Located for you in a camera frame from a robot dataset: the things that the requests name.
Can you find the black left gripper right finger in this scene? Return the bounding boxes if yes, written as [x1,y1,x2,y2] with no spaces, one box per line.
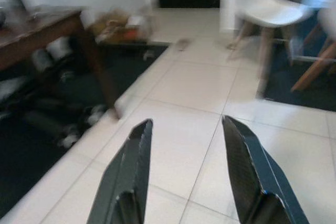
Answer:
[222,115,311,224]

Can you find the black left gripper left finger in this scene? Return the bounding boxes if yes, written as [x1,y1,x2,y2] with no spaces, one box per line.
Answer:
[88,119,154,224]

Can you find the dark floor rug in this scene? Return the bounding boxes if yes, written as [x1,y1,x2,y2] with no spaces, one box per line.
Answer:
[256,42,336,112]
[0,41,169,218]

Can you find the black wheeled chair base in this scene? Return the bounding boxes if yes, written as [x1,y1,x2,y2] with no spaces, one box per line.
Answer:
[23,69,108,148]

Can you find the white shell chair wooden legs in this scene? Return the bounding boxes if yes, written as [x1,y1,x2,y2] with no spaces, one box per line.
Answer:
[219,0,316,78]
[291,5,336,92]

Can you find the cardboard box pile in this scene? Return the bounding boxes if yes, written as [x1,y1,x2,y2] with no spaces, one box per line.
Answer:
[89,8,155,44]

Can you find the dark brown wooden table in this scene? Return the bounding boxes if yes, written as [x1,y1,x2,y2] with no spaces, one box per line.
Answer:
[0,6,123,120]

